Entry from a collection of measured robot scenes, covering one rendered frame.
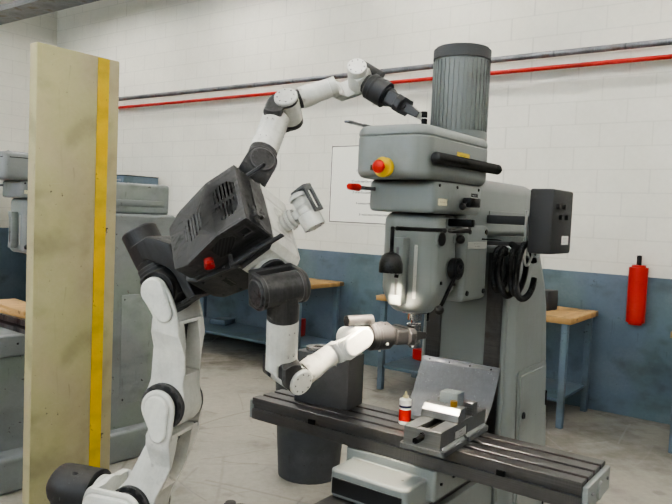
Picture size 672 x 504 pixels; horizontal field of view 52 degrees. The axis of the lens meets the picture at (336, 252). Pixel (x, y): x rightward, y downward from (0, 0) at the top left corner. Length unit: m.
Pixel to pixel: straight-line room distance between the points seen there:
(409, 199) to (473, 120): 0.43
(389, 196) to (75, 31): 9.84
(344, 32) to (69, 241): 5.15
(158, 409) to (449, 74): 1.44
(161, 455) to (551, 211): 1.42
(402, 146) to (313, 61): 6.07
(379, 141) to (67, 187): 1.70
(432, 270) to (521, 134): 4.59
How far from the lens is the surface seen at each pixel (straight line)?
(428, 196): 2.08
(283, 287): 1.82
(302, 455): 4.22
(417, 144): 2.02
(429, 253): 2.14
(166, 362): 2.14
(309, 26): 8.20
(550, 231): 2.28
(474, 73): 2.43
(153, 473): 2.26
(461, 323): 2.60
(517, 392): 2.63
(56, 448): 3.50
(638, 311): 6.18
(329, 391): 2.47
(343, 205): 7.56
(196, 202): 1.97
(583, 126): 6.48
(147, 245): 2.12
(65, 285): 3.35
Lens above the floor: 1.61
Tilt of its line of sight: 3 degrees down
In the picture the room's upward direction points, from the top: 2 degrees clockwise
